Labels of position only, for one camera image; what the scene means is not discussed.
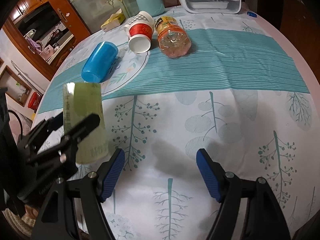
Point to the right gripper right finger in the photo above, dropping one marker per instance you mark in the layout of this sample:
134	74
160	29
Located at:
264	218

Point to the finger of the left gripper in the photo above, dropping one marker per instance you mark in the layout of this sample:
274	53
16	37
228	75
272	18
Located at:
31	143
62	157

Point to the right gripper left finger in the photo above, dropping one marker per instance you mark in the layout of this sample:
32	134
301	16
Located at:
57	217

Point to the green label plastic bottle cup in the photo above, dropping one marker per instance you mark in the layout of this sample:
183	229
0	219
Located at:
79	101

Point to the blue plastic cup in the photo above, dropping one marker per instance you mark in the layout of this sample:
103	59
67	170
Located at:
99	62

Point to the red paper cup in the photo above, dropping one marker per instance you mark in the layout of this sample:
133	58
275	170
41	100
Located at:
140	36

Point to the orange juice bottle cup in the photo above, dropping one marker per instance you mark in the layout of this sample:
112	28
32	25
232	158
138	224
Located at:
172	39

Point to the grey checkered paper cup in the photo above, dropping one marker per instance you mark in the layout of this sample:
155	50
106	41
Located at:
142	16

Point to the red tin container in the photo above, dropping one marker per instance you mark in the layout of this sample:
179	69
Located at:
34	101

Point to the wooden kitchen cabinet counter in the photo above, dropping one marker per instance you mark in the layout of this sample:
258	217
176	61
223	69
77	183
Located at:
62	52

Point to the leaf pattern tablecloth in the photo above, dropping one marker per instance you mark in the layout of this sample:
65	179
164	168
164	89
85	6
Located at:
252	133

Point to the yellow tissue box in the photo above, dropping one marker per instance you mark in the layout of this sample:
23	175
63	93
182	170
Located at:
114	21

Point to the teal striped table runner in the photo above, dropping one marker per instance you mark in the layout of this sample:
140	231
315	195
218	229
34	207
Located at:
218	59

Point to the light blue canister brown lid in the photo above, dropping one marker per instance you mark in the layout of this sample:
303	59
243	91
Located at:
152	7

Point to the small blue bottle cap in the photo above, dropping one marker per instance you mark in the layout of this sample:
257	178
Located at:
252	14

